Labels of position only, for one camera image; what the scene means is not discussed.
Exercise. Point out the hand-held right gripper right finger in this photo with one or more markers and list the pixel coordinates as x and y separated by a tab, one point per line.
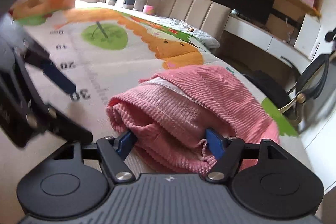
214	142

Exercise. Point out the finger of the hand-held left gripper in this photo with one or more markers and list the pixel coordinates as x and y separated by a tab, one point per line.
59	77
73	132

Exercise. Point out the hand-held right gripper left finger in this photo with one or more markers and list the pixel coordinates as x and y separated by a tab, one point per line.
126	142

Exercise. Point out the pink ribbed garment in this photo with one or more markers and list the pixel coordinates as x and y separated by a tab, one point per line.
170	108

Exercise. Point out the cartoon printed blanket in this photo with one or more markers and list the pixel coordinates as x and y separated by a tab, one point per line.
118	61

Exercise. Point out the pale quilted pillow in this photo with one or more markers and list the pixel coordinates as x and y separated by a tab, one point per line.
204	37

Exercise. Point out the small pink cup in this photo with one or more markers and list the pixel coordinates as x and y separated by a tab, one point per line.
148	9

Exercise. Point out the black office chair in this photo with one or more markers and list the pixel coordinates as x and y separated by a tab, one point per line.
312	82

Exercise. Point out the white desk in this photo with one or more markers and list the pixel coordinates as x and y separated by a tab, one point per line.
265	37

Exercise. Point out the small metal pot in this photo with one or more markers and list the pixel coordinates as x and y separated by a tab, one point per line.
234	12

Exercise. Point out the beige padded headboard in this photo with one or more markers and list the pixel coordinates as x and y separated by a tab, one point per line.
199	10

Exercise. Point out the white box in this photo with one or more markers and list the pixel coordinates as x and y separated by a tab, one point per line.
307	32

